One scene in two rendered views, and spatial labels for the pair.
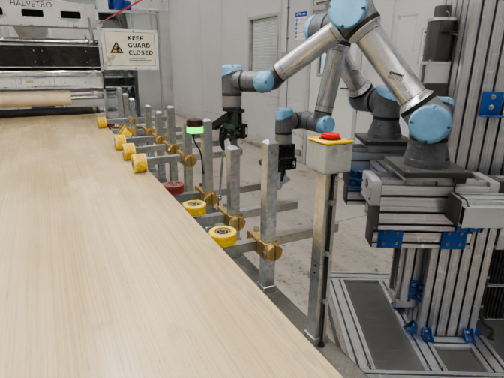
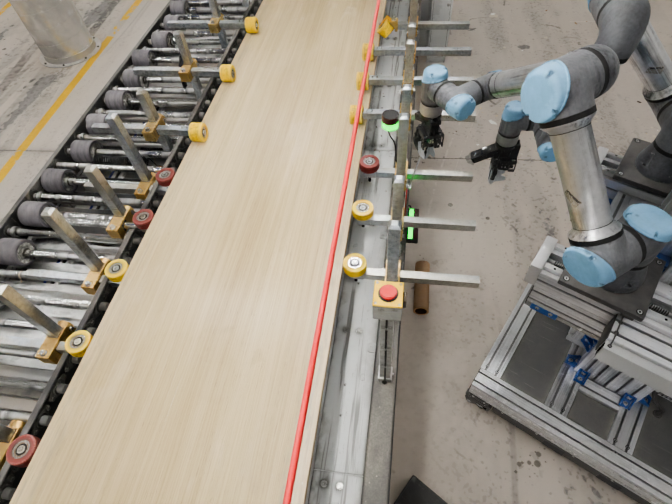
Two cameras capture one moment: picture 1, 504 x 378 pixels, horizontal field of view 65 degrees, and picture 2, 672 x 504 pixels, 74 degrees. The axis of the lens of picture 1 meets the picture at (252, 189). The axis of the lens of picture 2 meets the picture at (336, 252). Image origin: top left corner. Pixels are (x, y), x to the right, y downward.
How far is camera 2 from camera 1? 0.94 m
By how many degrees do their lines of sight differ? 47
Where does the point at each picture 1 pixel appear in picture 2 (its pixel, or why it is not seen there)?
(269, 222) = (390, 274)
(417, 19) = not seen: outside the picture
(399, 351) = (541, 374)
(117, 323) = (234, 332)
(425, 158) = not seen: hidden behind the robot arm
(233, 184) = (395, 208)
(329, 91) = not seen: hidden behind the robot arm
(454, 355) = (594, 407)
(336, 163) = (383, 315)
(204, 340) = (266, 374)
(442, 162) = (618, 287)
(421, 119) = (574, 259)
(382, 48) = (568, 161)
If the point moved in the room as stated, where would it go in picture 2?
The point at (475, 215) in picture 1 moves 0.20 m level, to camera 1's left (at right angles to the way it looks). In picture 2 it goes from (611, 357) to (538, 322)
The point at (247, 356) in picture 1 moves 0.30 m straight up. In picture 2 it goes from (278, 399) to (254, 356)
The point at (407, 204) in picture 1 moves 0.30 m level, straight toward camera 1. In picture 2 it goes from (564, 298) to (490, 350)
